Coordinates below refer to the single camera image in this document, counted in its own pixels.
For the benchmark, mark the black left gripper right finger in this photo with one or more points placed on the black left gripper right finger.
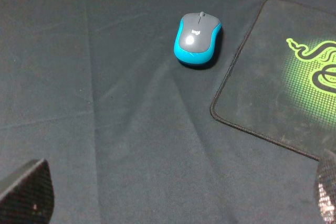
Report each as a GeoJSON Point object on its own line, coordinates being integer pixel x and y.
{"type": "Point", "coordinates": [324, 186]}

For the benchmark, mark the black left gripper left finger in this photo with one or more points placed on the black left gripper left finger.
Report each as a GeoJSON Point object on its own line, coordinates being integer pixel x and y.
{"type": "Point", "coordinates": [27, 194]}

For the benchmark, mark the blue grey computer mouse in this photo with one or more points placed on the blue grey computer mouse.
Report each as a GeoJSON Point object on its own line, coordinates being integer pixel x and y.
{"type": "Point", "coordinates": [196, 38]}

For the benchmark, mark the black green Razer mousepad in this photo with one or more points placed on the black green Razer mousepad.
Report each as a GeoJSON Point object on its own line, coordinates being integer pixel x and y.
{"type": "Point", "coordinates": [280, 86]}

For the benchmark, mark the black tablecloth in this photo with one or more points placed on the black tablecloth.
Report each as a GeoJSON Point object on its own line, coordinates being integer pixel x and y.
{"type": "Point", "coordinates": [94, 87]}

